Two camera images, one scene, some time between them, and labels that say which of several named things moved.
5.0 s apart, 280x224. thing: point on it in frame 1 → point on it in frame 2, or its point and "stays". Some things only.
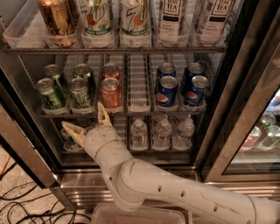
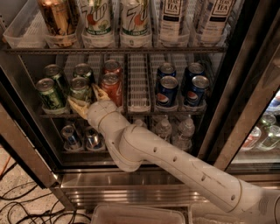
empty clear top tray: [27, 29] stays
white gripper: [98, 136] → [98, 113]
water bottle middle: [161, 140] stays
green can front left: [46, 88] stays
